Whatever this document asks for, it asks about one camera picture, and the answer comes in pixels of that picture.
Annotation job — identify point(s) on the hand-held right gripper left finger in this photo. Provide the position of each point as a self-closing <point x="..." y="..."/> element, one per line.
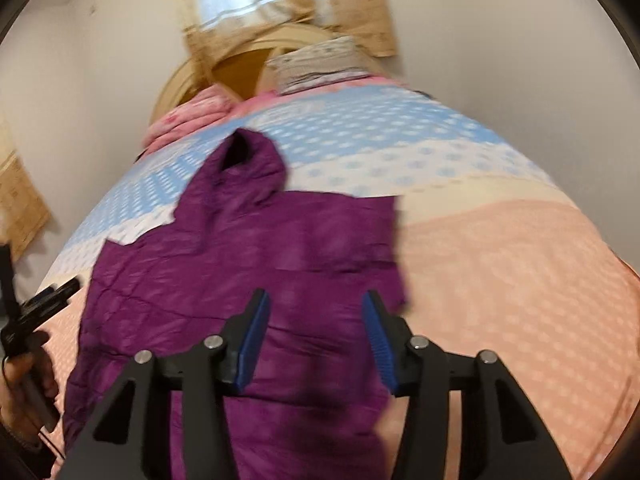
<point x="255" y="340"/>

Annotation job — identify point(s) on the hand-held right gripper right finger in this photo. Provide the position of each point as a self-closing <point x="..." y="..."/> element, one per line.
<point x="380" y="345"/>

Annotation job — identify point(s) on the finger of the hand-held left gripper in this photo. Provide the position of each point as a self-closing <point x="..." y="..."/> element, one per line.
<point x="52" y="297"/>

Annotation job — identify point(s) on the purple puffer jacket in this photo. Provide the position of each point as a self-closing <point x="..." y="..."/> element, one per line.
<point x="300" y="260"/>

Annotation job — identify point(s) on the person's left forearm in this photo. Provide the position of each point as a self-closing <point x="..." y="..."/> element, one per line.
<point x="15" y="457"/>

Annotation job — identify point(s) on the person's left hand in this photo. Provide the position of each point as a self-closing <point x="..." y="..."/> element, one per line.
<point x="15" y="390"/>

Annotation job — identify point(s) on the polka dot bedspread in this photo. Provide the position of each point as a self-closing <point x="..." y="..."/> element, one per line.
<point x="500" y="260"/>

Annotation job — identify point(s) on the pink folded blanket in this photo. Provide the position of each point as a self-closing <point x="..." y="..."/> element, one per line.
<point x="190" y="115"/>

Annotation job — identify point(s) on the pink bed sheet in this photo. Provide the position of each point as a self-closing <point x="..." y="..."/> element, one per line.
<point x="255" y="100"/>

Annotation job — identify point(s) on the cream wooden headboard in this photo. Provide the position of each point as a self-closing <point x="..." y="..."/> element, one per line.
<point x="240" y="70"/>

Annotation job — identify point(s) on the striped pillow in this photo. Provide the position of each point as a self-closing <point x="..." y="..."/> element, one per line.
<point x="315" y="65"/>

